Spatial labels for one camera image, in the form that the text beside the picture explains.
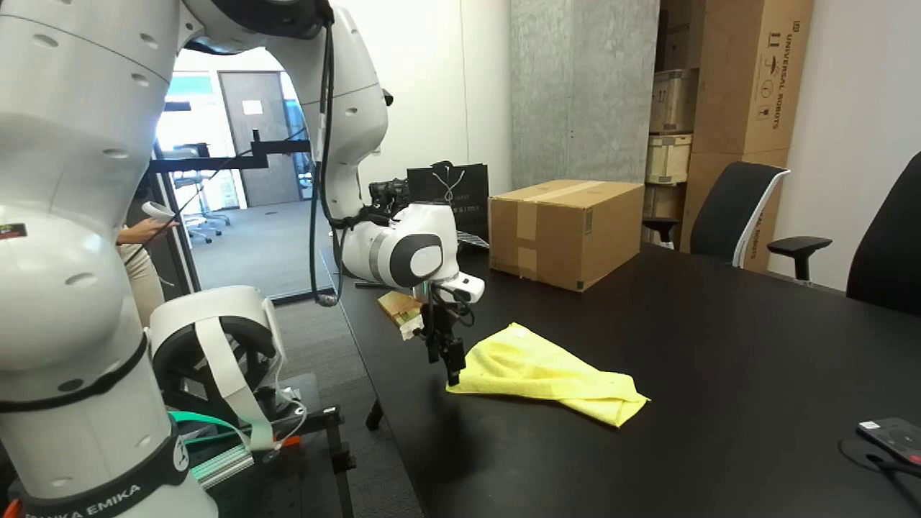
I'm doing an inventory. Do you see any grey door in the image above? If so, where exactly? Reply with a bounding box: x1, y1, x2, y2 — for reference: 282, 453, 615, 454
215, 70, 303, 211

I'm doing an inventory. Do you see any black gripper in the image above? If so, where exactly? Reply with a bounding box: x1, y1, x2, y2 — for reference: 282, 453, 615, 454
419, 296, 475, 389

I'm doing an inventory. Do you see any small white stacked box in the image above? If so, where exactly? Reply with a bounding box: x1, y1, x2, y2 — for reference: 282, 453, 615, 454
644, 133, 694, 186

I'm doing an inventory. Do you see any tan wrist attachment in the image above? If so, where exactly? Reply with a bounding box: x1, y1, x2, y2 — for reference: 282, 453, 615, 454
374, 287, 425, 340

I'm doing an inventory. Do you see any white VR controller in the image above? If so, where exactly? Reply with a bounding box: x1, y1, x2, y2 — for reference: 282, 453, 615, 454
137, 198, 180, 227

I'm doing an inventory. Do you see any person in black top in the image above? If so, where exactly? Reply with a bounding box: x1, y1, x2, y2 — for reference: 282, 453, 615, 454
113, 217, 174, 327

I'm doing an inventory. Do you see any white teal rail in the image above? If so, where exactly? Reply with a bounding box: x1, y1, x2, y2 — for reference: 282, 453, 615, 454
180, 435, 261, 491

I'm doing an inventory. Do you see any black office chair white frame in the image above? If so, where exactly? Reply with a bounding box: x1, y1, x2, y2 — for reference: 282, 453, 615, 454
642, 159, 834, 284

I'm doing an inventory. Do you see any green cable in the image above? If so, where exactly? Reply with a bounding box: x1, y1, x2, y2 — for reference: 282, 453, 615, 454
167, 408, 254, 454

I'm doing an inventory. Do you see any black horizontal stand bar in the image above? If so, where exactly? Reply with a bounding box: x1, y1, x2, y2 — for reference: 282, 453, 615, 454
153, 130, 318, 175

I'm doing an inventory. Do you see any yellow cloth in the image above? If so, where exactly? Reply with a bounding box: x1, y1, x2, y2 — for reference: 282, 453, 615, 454
442, 320, 652, 432

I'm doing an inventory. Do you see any small brown stacked box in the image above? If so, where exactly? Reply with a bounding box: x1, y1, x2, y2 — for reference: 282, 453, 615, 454
651, 66, 700, 136

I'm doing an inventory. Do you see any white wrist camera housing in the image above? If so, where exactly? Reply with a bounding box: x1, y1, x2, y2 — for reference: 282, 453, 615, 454
435, 270, 490, 309

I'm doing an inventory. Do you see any tall brown cardboard box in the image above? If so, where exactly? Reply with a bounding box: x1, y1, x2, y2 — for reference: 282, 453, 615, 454
659, 0, 816, 276

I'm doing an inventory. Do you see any white VR headset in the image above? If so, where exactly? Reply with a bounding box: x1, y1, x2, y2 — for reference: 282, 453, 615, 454
140, 284, 310, 454

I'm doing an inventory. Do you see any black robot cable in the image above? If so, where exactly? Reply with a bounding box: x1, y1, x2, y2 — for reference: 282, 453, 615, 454
305, 8, 350, 310

